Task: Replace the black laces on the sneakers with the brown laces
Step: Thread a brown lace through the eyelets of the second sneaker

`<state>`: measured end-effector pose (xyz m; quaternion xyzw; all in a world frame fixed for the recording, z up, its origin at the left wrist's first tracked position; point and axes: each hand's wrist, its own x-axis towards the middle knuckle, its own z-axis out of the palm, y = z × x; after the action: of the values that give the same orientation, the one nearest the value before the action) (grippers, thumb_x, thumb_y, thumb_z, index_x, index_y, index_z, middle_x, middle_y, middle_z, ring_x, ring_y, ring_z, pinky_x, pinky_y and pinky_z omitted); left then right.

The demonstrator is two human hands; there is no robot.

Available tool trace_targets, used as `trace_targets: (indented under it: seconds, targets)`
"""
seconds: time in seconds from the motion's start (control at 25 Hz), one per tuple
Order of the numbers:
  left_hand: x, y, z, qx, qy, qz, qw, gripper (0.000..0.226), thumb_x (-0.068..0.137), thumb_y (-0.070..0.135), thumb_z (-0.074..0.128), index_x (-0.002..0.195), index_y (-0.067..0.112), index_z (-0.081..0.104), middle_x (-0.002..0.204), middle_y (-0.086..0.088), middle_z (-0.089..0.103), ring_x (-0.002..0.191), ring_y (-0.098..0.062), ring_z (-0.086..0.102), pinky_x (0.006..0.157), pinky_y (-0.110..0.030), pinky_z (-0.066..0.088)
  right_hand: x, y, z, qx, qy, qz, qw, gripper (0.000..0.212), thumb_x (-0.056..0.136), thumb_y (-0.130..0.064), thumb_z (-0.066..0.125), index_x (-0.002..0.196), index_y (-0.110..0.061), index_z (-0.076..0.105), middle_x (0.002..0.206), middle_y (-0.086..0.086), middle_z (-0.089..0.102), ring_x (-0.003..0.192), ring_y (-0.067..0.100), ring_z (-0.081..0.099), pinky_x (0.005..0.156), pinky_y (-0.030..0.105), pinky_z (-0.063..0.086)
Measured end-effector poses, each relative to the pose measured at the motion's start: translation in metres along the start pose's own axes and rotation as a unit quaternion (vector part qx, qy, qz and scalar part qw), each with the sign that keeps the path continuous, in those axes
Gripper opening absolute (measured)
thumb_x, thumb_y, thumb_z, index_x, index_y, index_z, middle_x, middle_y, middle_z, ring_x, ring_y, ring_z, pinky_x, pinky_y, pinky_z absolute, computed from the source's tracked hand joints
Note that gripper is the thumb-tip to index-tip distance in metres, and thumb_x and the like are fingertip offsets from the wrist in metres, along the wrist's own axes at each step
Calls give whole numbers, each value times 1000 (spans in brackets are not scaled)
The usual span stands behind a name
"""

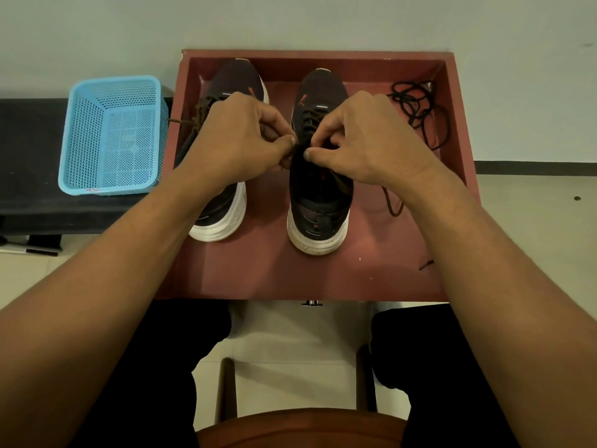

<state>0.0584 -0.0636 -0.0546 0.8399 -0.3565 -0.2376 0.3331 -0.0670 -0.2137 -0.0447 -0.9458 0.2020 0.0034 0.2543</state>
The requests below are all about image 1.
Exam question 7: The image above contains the person's right hand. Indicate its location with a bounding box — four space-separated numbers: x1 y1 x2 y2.
303 91 440 194

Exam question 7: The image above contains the person's left hand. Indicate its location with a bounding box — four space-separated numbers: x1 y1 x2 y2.
178 91 298 186

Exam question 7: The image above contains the dark brown shoelace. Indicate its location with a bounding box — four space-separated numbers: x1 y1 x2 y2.
280 135 435 271

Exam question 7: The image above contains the person's left forearm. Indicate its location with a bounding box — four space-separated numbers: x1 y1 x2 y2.
0 164 239 448

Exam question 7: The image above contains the person's right forearm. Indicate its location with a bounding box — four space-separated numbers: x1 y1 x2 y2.
400 158 597 448

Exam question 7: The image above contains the black sneaker with orange stripe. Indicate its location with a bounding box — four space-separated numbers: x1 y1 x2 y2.
286 68 354 256

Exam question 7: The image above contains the black sneaker with brown lace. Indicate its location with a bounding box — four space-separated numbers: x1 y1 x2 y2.
175 58 270 242

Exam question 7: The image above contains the loose black shoelace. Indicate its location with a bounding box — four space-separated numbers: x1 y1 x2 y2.
387 80 451 152

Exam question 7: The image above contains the red wooden tray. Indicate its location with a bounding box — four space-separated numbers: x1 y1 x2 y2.
156 49 481 307

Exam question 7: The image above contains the blue plastic basket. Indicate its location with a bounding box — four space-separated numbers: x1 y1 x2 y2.
58 75 169 196

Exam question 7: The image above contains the person's right leg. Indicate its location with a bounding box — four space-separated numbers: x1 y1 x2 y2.
370 303 521 448

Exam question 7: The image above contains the person's leg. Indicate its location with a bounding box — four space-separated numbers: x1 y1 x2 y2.
70 298 233 448
370 303 521 448

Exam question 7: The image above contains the black bench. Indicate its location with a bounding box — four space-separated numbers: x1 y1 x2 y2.
0 98 174 251

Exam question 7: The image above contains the person's left leg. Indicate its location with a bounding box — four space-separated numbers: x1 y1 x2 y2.
70 298 233 448

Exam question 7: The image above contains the black and white pen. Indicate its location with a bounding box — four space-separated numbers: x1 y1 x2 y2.
0 244 60 257

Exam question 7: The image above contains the brown wooden chair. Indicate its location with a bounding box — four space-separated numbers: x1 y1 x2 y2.
196 345 409 448

